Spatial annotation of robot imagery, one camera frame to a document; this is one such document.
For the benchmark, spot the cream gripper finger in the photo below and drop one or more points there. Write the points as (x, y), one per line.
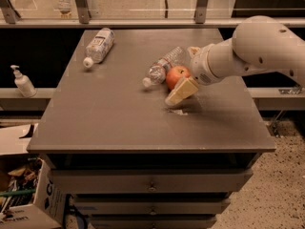
(193, 52)
(185, 87)

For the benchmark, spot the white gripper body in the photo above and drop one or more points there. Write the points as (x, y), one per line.
(202, 65)

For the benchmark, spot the red apple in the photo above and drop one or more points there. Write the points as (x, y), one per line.
(175, 73)

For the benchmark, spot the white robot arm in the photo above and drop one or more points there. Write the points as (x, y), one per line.
(259, 44)

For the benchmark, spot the clear water bottle red label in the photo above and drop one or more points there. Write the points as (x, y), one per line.
(156, 73)

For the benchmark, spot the water bottle white label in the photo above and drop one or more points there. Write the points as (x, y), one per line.
(99, 47)

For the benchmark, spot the white pump dispenser bottle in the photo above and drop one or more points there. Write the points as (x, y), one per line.
(23, 83)

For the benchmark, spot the grey drawer cabinet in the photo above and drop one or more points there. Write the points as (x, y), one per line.
(130, 161)

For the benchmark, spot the cardboard box with clutter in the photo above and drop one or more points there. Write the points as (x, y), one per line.
(29, 198)

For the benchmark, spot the metal railing frame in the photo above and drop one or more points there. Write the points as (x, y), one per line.
(93, 14)

